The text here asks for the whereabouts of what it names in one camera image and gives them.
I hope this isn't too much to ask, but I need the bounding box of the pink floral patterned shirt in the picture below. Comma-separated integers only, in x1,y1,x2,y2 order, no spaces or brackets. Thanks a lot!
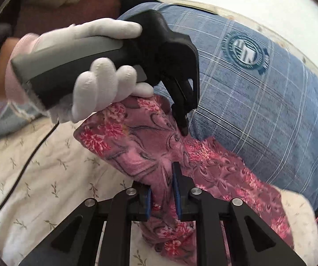
74,95,293,265

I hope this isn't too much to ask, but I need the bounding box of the white gloved left hand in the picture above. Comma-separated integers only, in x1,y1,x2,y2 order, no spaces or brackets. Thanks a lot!
4,17,155,124

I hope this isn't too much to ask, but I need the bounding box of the cream leaf print sheet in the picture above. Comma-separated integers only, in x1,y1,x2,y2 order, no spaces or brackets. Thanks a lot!
0,116,318,266

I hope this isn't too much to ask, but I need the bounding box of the blue plaid quilt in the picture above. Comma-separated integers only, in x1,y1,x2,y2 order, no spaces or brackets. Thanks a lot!
121,2,318,208

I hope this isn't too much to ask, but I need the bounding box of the grey blue garment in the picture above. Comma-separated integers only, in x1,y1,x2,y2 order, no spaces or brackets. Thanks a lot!
0,102,42,139

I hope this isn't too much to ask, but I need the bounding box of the black cable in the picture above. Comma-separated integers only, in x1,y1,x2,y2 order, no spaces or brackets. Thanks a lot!
0,120,60,227

